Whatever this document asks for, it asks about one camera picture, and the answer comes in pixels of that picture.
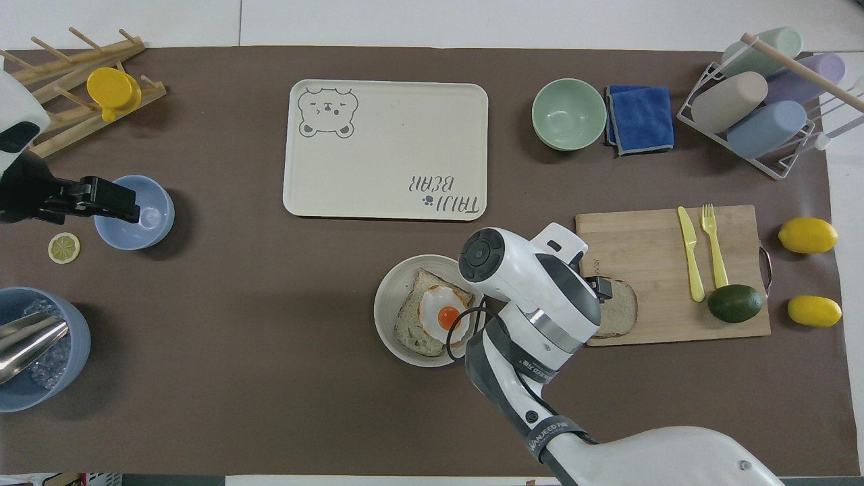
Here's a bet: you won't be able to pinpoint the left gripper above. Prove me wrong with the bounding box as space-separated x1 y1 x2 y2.
0 150 65 225

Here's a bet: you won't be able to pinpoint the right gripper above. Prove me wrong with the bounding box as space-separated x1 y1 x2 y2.
584 275 614 303

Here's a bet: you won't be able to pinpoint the white plate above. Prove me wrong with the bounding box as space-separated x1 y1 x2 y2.
373 254 481 369

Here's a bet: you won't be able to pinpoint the bread slice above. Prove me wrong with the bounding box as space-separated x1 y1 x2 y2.
591 276 639 340
394 267 476 358

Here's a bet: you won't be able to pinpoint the wooden cutting board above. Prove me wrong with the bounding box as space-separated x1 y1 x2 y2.
574 205 773 348

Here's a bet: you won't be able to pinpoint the lemon slice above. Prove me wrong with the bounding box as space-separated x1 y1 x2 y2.
47 232 82 265

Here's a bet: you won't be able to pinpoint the yellow plastic knife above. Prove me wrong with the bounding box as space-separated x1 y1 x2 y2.
677 206 707 303

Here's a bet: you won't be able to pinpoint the yellow plastic fork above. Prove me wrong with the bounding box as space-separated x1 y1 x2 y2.
700 203 730 290

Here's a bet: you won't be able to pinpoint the light blue bowl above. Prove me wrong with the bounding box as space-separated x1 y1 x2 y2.
93 174 176 252

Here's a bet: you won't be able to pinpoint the avocado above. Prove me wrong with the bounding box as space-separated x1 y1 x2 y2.
706 283 765 325

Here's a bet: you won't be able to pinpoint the yellow cup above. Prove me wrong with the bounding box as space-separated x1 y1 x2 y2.
86 66 143 123

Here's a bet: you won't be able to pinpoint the metal scoop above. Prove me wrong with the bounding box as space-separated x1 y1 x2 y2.
0 312 71 386

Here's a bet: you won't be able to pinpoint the blue ice bucket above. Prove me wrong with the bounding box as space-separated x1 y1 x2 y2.
0 286 92 414

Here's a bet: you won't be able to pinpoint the wooden dish rack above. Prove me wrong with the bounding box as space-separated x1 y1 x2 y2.
0 27 168 160

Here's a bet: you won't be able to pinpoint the fried egg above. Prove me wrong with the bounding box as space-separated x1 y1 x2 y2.
417 283 473 347

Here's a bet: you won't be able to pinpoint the blue cloth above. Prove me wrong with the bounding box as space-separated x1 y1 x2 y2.
603 84 676 157

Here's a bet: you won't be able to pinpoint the green bowl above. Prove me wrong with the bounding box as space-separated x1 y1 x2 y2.
531 78 608 153

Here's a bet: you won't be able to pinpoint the clear ice cubes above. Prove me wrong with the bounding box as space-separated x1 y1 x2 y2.
22 300 72 392

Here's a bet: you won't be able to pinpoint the beige cup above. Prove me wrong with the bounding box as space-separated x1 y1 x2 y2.
691 71 770 135

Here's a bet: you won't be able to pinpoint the light blue cup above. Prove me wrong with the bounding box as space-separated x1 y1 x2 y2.
726 100 809 160

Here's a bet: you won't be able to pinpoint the cream tray with bear print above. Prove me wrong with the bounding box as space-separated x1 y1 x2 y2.
282 79 489 221

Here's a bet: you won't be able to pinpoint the green cup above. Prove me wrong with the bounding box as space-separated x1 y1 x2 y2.
720 26 805 79

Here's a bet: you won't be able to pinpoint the purple cup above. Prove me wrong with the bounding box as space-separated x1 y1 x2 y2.
765 53 847 106

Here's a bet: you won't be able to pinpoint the black cable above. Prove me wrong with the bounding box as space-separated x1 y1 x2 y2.
445 305 506 360

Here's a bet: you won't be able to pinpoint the white wire cup rack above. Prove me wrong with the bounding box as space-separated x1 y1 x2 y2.
676 32 864 181

